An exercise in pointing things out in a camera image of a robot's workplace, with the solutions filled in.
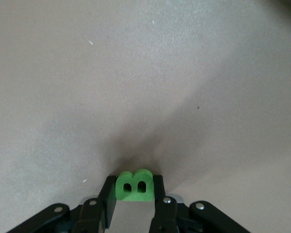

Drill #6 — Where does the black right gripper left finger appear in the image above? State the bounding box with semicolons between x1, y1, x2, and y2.
4;175;118;233

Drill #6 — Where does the green foam letter B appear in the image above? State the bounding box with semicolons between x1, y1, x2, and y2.
114;168;154;202

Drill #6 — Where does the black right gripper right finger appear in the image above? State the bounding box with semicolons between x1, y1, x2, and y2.
149;174;253;233

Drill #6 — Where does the brown table cover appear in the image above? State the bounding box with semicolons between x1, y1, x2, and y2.
0;0;291;233

